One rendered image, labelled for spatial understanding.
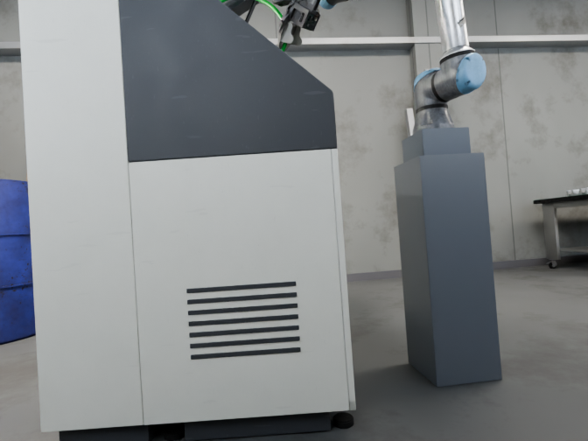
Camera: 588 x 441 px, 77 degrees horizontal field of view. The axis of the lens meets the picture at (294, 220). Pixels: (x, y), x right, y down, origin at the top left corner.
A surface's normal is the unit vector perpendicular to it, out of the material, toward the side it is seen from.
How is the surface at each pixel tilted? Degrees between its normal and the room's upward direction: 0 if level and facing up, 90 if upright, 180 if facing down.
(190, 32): 90
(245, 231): 90
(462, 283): 90
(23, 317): 90
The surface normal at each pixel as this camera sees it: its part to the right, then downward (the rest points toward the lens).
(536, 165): 0.11, -0.03
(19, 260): 0.92, -0.07
